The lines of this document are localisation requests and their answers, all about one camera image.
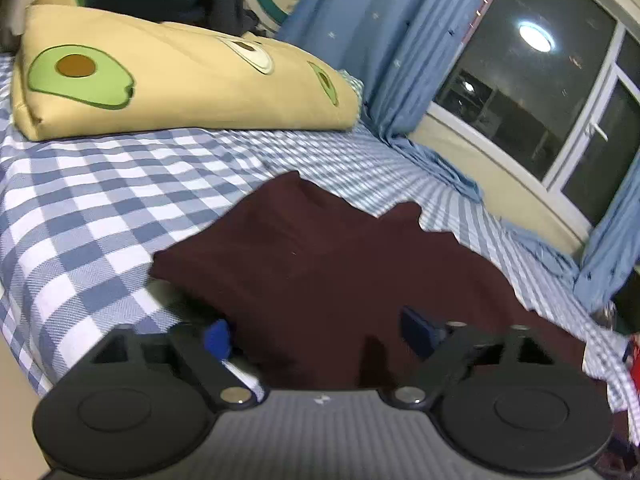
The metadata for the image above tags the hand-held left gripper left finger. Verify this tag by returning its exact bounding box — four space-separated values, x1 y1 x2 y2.
87 319 259 412

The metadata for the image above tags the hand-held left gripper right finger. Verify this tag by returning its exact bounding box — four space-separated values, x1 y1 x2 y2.
382 306 587 409

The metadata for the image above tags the maroon printed sweatshirt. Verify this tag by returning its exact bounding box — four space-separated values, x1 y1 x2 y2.
149 170 628 411

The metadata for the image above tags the blue checked bed sheet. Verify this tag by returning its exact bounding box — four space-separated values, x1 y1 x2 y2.
0 55 640 413

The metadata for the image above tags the blue star curtain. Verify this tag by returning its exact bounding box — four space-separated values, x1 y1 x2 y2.
500 150 640 314
275 0 516 202

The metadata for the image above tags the red bag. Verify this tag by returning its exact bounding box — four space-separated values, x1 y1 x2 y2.
622 335 640 392

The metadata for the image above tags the small checked pillow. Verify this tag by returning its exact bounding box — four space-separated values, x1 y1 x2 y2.
340 67 367 107

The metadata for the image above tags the yellow avocado print quilt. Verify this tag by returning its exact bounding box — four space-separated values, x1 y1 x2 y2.
10 0 363 142

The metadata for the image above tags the white framed window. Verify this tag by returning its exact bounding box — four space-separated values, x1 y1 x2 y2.
422 0 640 231

